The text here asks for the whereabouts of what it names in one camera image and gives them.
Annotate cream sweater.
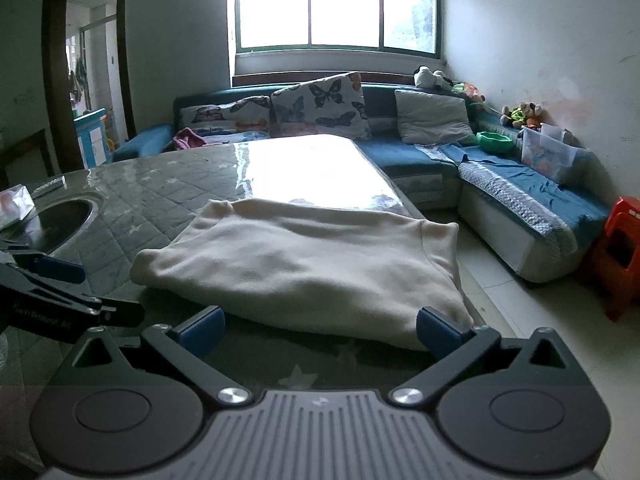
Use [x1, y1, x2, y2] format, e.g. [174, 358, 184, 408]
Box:
[130, 198, 473, 350]

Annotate black round induction cooktop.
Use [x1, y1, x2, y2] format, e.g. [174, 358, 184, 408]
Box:
[1, 198, 96, 254]

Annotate tissue pack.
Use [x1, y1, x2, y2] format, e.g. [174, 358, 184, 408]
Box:
[0, 184, 35, 230]

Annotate grey remote control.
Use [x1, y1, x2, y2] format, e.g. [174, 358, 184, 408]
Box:
[32, 176, 66, 200]

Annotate blue white cabinet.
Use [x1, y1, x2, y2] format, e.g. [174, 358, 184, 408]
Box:
[74, 108, 110, 168]

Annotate blue sofa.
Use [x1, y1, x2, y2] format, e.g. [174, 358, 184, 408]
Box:
[106, 81, 614, 283]

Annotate red plastic stool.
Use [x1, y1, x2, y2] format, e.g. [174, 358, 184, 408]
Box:
[593, 196, 640, 321]

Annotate pink garment on sofa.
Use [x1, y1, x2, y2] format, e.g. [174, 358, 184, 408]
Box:
[172, 127, 207, 151]

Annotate green bowl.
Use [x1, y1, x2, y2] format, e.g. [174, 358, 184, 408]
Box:
[475, 131, 515, 155]

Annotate clear plastic storage box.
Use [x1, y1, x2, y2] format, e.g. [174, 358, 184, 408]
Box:
[521, 124, 591, 185]

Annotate butterfly pillow lying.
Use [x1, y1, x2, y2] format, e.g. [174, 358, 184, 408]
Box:
[178, 96, 270, 136]

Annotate grey cushion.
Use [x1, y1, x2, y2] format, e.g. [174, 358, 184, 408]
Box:
[395, 90, 474, 145]

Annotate green yellow plush toys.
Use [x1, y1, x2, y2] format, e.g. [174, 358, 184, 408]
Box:
[500, 102, 544, 130]

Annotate orange green plush toy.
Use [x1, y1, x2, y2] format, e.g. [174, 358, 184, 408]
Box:
[451, 81, 485, 103]

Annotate butterfly pillow upright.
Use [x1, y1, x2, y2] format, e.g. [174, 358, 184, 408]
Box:
[271, 72, 370, 140]

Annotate panda plush toy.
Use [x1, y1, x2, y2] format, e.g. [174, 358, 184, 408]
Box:
[413, 65, 454, 91]

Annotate window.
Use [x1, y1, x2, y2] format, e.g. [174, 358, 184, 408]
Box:
[231, 0, 440, 58]

